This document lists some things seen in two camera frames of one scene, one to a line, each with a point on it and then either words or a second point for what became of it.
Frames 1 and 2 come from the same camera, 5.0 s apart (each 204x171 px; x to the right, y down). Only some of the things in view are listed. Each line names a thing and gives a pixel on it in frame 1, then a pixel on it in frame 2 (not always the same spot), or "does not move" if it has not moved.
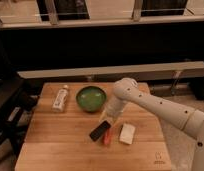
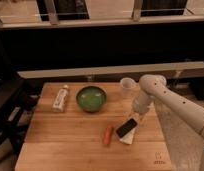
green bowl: [91, 98] does not move
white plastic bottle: [61, 99] does not move
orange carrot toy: [107, 136] does not move
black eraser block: [103, 127] → [126, 128]
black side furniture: [15, 103] does not move
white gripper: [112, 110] → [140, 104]
